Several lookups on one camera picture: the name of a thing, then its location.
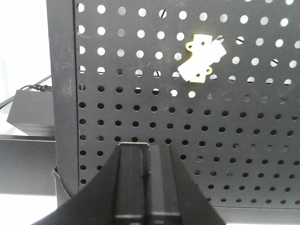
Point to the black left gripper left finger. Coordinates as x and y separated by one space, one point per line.
130 196

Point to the black power supply box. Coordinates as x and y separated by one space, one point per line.
32 112

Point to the yellow-white rotary knob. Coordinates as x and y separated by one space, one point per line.
204 52

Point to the black perforated pegboard panel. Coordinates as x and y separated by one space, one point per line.
115 78

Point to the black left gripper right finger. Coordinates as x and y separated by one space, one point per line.
162 201

